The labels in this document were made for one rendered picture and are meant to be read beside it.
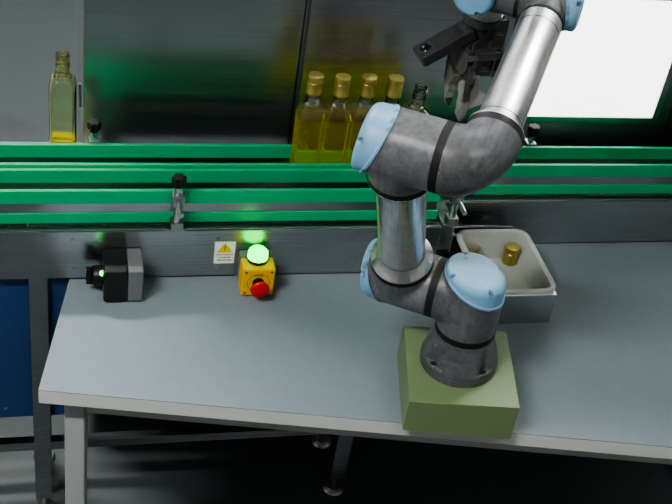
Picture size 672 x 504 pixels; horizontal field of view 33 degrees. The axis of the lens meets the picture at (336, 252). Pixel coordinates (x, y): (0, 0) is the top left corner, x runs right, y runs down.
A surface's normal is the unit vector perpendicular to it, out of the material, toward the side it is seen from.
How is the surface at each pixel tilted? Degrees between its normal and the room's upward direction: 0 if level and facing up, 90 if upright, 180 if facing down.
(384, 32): 90
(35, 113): 0
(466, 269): 6
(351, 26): 90
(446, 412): 90
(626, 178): 90
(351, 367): 0
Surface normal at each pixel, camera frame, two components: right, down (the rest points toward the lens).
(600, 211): 0.20, 0.61
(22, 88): 0.14, -0.79
